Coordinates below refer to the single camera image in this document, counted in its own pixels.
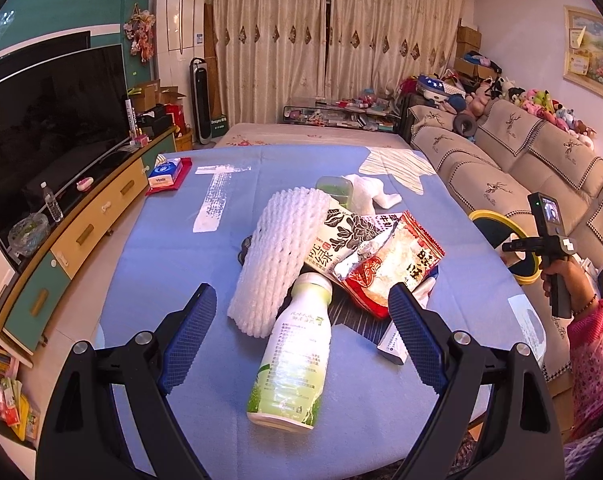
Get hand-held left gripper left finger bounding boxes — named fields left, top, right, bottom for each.
left=34, top=282, right=218, bottom=480

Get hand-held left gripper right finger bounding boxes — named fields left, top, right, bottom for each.
left=387, top=282, right=567, bottom=480

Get yellow rimmed trash bin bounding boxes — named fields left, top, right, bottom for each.
left=469, top=209, right=543, bottom=286

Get red snack bag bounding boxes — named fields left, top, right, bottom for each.
left=334, top=210, right=446, bottom=322

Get white green plastic bottle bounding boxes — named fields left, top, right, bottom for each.
left=246, top=272, right=334, bottom=433

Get white foam fruit net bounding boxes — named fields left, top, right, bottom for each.
left=226, top=187, right=340, bottom=339

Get clear plastic container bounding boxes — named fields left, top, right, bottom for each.
left=315, top=176, right=353, bottom=209

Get person's right forearm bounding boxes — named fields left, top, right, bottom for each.
left=565, top=299, right=603, bottom=442

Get person's right hand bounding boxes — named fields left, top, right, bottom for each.
left=540, top=256, right=601, bottom=317

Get white tube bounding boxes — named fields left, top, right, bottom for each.
left=379, top=275, right=438, bottom=366

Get black striped packet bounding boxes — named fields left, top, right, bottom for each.
left=282, top=290, right=397, bottom=342

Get beige covered sofa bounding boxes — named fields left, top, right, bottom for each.
left=401, top=97, right=603, bottom=411

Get row of plush toys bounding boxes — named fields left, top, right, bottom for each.
left=401, top=72, right=600, bottom=152

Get yellow teal television cabinet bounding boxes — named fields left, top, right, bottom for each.
left=0, top=127, right=180, bottom=367

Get white crumpled tissue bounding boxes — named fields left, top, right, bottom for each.
left=342, top=173, right=400, bottom=210

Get red tray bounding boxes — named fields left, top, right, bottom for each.
left=146, top=157, right=193, bottom=196

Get blue tissue pack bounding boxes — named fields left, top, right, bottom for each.
left=148, top=158, right=183, bottom=186

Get blue star print bag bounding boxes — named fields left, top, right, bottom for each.
left=416, top=75, right=465, bottom=104

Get pile of colourful packets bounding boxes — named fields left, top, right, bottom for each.
left=0, top=377, right=41, bottom=442

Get clear water bottle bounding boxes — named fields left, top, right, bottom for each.
left=40, top=181, right=64, bottom=224

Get glass bowl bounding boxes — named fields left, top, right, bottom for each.
left=8, top=212, right=50, bottom=257

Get person's patterned trousers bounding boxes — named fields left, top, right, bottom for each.
left=561, top=425, right=603, bottom=480

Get stack of cardboard boxes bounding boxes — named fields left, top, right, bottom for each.
left=453, top=20, right=483, bottom=77

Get framed flower painting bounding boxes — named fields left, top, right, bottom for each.
left=563, top=5, right=603, bottom=92

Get black box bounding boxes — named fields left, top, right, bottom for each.
left=136, top=112, right=175, bottom=137

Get cluttered glass shelf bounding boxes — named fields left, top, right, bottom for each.
left=283, top=96, right=401, bottom=134

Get beige floral cloth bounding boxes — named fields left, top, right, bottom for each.
left=216, top=121, right=413, bottom=151

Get black tower fan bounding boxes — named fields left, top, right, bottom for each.
left=190, top=57, right=214, bottom=145

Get open cardboard box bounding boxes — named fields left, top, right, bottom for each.
left=132, top=80, right=161, bottom=112
left=159, top=87, right=188, bottom=107

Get beige patterned curtain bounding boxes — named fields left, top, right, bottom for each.
left=202, top=0, right=332, bottom=127
left=326, top=0, right=465, bottom=102

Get black curved television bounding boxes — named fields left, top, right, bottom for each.
left=0, top=44, right=130, bottom=262

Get white standing air conditioner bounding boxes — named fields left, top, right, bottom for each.
left=154, top=0, right=205, bottom=99

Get beaded bracelet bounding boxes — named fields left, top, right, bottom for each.
left=573, top=293, right=599, bottom=317

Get artificial flower wall decoration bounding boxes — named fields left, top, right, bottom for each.
left=124, top=5, right=157, bottom=64

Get black wall panel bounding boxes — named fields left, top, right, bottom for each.
left=0, top=30, right=92, bottom=78

